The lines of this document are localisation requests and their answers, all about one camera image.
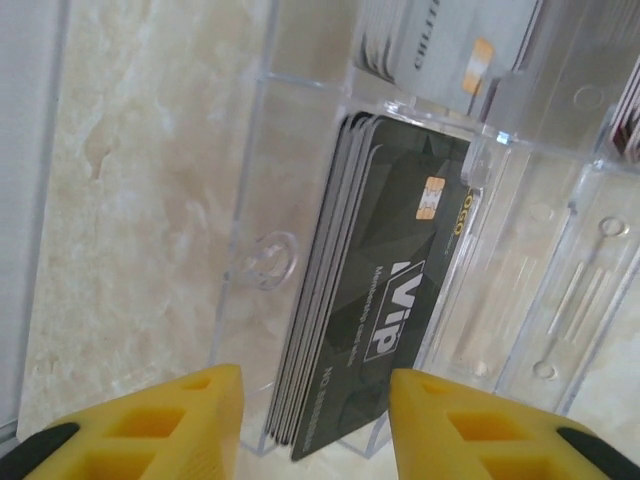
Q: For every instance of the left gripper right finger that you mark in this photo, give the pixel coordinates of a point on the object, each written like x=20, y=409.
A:
x=475, y=440

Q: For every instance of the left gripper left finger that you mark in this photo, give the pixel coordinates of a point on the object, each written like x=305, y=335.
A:
x=150, y=440

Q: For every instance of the clear acrylic card organizer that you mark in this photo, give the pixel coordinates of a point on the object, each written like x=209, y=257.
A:
x=525, y=260

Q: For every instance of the red VIP card stack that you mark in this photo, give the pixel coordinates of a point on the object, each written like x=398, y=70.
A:
x=631, y=125

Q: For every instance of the silver card stack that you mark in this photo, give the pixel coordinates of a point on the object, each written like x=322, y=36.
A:
x=430, y=50

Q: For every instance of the black VIP card stack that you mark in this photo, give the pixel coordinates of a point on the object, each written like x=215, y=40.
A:
x=380, y=250

